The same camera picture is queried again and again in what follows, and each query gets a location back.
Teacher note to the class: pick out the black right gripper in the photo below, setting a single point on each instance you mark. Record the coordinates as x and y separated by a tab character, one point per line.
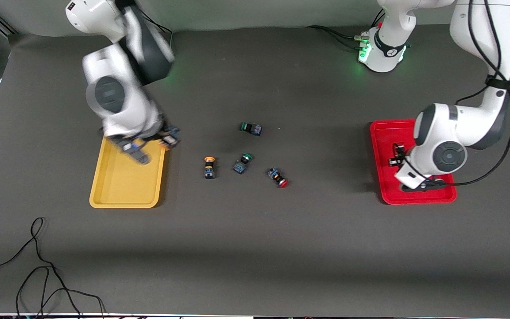
165	134

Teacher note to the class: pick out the red push button switch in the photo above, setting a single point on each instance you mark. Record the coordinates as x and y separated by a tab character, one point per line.
397	157
275	174

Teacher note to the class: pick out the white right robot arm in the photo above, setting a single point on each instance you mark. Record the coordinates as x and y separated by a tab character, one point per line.
126	102

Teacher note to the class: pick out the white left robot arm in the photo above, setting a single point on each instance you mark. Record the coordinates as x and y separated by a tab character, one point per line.
458	124

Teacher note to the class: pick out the red plastic tray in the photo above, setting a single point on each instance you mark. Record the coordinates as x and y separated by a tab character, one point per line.
388	190

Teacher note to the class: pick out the yellow plastic tray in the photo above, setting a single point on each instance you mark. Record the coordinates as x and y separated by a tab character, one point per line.
122	190

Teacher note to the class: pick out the dark grey table mat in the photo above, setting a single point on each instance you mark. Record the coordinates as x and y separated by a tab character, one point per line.
255	248

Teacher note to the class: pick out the green push button switch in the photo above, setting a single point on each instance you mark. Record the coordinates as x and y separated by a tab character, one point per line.
239	167
255	129

